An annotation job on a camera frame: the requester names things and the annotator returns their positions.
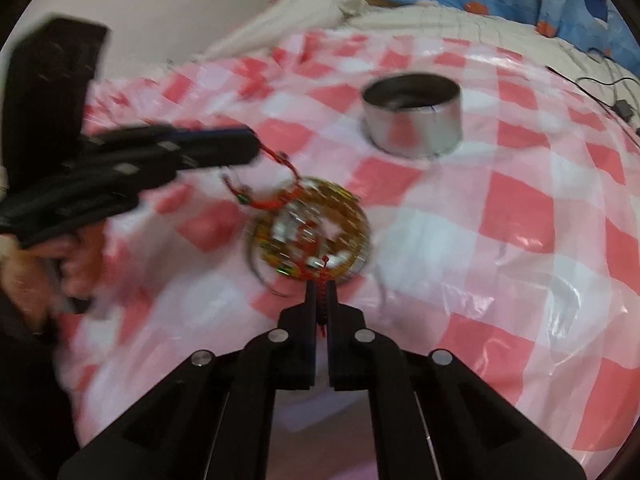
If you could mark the red white checkered plastic sheet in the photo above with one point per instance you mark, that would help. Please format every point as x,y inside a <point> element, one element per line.
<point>475,260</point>

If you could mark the person's left hand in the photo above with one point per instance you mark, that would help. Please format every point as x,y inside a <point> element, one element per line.
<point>80,265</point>

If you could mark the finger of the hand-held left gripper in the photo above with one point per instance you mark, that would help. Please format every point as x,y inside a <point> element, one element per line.
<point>200,161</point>
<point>200,139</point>

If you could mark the round metal tin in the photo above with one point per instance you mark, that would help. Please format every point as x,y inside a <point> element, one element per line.
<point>412,120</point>

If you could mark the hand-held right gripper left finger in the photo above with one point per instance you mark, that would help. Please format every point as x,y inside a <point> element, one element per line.
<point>312,305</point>

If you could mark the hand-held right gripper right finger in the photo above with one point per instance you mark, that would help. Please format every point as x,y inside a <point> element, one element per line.
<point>332,305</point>

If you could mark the white striped bedding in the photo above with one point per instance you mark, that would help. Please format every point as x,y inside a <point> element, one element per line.
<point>310,5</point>

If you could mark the person's left forearm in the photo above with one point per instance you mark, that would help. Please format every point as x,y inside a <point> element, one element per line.
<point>25,385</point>

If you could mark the black power adapter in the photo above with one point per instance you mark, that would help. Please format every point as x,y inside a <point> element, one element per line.
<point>625,110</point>

